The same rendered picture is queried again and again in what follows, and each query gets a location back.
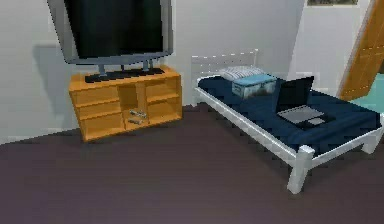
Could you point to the grey remote control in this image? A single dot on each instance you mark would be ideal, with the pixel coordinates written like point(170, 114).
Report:
point(138, 113)
point(135, 121)

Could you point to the white striped pillow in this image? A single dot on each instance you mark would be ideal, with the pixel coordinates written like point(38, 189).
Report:
point(240, 72)

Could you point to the light blue box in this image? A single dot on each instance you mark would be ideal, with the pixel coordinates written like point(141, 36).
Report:
point(255, 86)

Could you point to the white bed with blue mattress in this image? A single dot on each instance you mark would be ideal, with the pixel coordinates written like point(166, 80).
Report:
point(266, 113)

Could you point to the orange wooden television cabinet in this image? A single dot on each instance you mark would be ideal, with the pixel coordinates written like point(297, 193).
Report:
point(100, 106)

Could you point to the black open laptop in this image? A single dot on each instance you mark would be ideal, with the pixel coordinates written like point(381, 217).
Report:
point(298, 103)

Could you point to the grey flat television set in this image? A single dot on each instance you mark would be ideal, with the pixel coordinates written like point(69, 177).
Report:
point(115, 30)

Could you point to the orange wooden room door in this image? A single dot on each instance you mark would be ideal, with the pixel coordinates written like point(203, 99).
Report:
point(366, 56)

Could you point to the framed wall picture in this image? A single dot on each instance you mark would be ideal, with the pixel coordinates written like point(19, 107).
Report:
point(331, 2)

